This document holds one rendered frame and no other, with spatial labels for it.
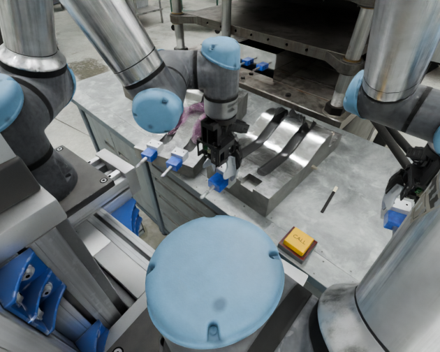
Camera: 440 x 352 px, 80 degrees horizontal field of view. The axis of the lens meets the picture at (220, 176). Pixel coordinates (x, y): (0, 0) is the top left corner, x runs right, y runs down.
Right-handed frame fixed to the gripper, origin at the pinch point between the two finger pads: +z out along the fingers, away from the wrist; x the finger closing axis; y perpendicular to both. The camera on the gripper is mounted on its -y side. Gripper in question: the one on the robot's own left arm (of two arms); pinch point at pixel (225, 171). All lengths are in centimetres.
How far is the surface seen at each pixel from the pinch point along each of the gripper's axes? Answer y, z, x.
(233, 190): -5.1, 12.2, -0.1
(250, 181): -8.9, 8.7, 3.7
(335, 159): -45, 15, 20
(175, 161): -0.3, 8.2, -21.6
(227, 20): -89, -12, -67
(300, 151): -28.3, 5.1, 11.1
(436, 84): -373, 94, 50
